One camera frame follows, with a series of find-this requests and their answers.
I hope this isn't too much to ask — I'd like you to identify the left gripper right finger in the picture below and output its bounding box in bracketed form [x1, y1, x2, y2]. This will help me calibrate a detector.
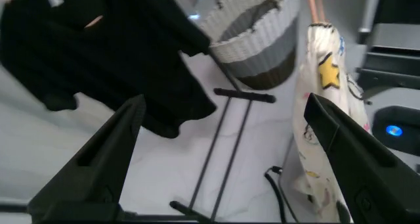
[303, 92, 420, 223]

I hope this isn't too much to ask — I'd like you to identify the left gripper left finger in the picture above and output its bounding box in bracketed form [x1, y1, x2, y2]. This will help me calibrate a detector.
[28, 93, 147, 223]

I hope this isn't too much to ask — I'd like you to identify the black garment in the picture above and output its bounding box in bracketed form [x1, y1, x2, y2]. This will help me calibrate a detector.
[0, 0, 218, 139]

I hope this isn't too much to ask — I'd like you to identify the cream printed garment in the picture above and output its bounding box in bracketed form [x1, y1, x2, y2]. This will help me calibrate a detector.
[291, 22, 374, 223]

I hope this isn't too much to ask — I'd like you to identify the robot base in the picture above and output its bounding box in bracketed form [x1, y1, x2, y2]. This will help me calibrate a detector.
[356, 0, 420, 174]

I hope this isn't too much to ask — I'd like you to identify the black clothes rack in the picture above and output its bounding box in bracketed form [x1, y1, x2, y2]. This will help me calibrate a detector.
[0, 49, 278, 223]

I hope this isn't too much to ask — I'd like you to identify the white laundry basket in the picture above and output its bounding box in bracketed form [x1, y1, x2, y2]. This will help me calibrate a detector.
[196, 0, 302, 91]

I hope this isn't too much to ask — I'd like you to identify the black cable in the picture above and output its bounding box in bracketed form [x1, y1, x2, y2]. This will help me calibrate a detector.
[264, 166, 300, 223]

